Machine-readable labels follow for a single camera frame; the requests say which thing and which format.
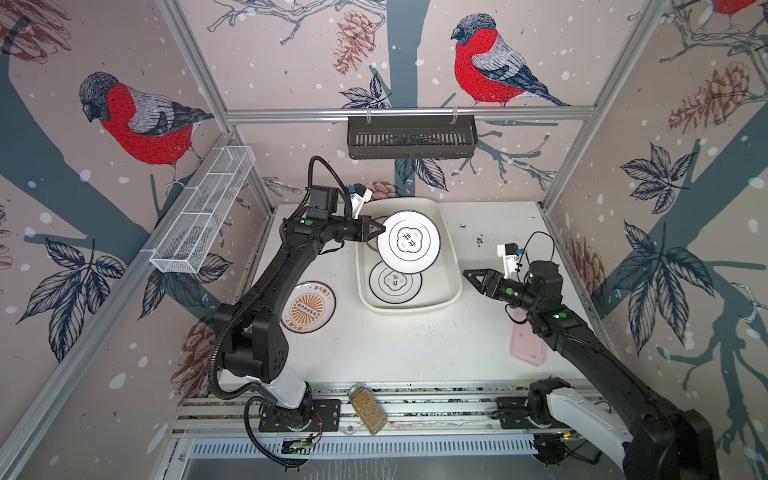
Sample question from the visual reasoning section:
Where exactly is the white black-line plate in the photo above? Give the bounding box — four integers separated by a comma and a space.
368, 261, 423, 305

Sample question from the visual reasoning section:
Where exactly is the orange sunburst plate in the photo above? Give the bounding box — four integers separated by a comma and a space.
365, 216, 387, 252
281, 281, 337, 334

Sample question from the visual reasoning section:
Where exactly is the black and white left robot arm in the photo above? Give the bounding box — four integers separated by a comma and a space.
207, 184, 385, 430

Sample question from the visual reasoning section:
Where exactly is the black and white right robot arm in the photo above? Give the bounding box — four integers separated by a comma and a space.
463, 261, 719, 479

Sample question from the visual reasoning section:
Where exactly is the white plastic bin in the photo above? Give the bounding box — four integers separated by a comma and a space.
355, 197, 463, 315

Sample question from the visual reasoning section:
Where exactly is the glass jar of grains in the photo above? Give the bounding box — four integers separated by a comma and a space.
348, 384, 388, 435

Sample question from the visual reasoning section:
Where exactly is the small circuit board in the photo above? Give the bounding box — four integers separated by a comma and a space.
280, 437, 315, 458

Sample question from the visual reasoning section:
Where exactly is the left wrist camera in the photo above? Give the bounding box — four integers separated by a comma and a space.
349, 183, 373, 219

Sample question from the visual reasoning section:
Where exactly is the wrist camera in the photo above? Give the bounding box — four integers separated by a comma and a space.
349, 183, 373, 219
497, 243, 524, 279

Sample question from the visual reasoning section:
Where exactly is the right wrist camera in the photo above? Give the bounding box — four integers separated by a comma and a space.
497, 243, 524, 279

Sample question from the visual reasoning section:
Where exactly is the black hanging wire basket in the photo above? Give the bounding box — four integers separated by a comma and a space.
347, 115, 478, 160

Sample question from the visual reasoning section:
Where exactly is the black corrugated cable conduit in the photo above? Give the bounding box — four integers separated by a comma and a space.
208, 155, 355, 470

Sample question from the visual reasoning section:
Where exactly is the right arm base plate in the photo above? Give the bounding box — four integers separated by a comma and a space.
491, 396, 552, 430

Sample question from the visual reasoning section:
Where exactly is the black right cable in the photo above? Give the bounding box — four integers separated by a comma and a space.
530, 431, 604, 468

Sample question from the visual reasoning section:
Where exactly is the white mesh wall shelf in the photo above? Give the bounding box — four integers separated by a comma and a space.
150, 145, 255, 274

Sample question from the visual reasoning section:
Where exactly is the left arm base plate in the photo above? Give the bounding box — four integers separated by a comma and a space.
258, 399, 341, 433

